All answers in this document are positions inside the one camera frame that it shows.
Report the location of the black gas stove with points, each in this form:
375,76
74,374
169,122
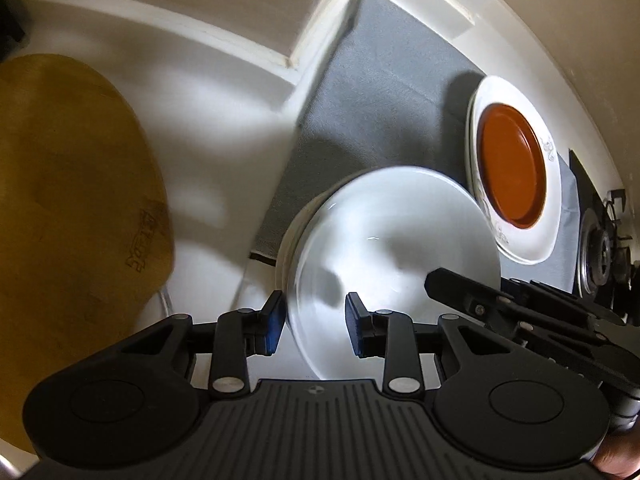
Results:
620,290

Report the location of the round wooden cutting board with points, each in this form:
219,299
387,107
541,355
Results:
75,210

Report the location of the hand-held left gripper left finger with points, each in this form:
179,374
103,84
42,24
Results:
274,325

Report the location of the grey mat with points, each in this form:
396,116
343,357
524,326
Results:
390,85

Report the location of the person's right hand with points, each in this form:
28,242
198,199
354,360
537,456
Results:
622,455

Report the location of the white bowl with blue pattern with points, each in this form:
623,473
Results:
400,240

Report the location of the round orange-brown plate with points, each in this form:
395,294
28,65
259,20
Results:
510,165

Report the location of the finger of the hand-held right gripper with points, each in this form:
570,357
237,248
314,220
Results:
450,290
550,300

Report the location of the black iron pan support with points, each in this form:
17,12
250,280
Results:
620,210

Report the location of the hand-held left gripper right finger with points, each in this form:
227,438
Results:
355,325

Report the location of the round metal stove burner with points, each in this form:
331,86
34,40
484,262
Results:
595,255

